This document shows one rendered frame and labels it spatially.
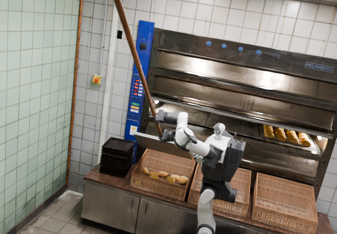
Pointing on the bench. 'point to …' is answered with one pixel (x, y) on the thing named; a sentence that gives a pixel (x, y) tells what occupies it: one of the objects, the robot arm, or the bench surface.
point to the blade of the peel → (149, 140)
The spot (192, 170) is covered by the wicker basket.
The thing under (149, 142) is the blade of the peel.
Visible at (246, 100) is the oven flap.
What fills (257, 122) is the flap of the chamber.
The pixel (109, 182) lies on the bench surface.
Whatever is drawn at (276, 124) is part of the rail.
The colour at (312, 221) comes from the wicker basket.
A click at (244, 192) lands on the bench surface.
